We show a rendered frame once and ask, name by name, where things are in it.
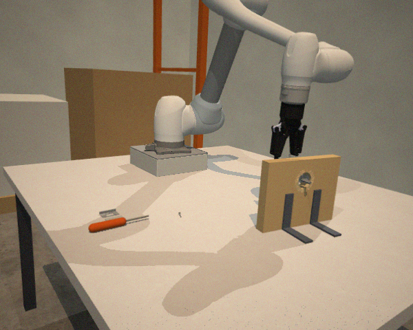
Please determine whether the orange-handled screwdriver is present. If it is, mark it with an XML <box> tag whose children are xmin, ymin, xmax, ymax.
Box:
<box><xmin>88</xmin><ymin>215</ymin><xmax>149</xmax><ymax>232</ymax></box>

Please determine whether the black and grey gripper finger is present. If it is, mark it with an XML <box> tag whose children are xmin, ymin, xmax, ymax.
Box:
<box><xmin>270</xmin><ymin>123</ymin><xmax>292</xmax><ymax>159</ymax></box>
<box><xmin>288</xmin><ymin>124</ymin><xmax>307</xmax><ymax>158</ymax></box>

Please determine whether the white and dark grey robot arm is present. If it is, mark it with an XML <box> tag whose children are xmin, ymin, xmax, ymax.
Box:
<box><xmin>145</xmin><ymin>0</ymin><xmax>354</xmax><ymax>155</ymax></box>

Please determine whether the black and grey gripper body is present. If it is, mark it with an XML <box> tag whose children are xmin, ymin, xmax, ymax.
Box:
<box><xmin>279</xmin><ymin>102</ymin><xmax>305</xmax><ymax>135</ymax></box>

